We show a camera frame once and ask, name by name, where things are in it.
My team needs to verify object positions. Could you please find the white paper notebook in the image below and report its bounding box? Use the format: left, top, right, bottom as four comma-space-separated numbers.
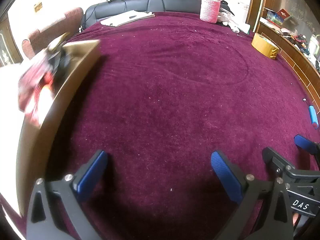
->
100, 10, 156, 27

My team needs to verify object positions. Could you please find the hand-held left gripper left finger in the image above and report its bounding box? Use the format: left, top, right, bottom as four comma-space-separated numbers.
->
26, 149, 108, 240

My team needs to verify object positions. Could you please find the pink knitted sleeve bottle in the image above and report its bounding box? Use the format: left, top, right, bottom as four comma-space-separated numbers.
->
199, 0, 222, 24

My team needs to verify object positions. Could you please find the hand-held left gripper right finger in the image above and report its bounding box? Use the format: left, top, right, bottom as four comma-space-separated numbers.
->
211, 151, 294, 240

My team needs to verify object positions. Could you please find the brown upholstered armchair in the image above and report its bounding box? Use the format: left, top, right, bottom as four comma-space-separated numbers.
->
22, 7, 84, 60

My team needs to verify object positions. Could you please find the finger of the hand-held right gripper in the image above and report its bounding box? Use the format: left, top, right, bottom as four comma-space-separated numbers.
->
262, 147, 295, 178
294, 134, 320, 155

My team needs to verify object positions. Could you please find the dark wooden door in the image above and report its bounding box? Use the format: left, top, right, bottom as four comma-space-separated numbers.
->
0, 12, 23, 67

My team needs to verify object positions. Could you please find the black leather sofa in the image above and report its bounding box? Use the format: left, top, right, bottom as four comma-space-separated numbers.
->
81, 0, 203, 28

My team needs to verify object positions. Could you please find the white crumpled cloth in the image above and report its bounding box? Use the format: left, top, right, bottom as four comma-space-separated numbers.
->
217, 7, 251, 34

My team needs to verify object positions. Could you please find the wooden side cabinet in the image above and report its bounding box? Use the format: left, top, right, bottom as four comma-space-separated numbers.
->
246, 0, 320, 112

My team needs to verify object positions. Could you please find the colourful cardboard carton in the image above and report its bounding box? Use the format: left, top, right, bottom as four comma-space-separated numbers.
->
265, 8, 292, 26

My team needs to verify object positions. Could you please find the brown cardboard box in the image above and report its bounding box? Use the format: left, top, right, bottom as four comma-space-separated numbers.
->
15, 39, 102, 217

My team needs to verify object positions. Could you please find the blue cylindrical tool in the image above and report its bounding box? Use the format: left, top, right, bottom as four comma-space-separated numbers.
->
303, 98, 320, 128

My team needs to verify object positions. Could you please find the black bag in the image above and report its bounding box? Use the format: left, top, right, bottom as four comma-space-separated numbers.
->
219, 0, 236, 16

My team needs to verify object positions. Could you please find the yellow tape roll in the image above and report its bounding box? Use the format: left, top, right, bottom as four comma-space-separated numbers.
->
251, 32, 280, 60

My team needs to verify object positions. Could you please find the maroon velvet tablecloth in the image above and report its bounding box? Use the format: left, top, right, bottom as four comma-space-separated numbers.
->
0, 11, 320, 240

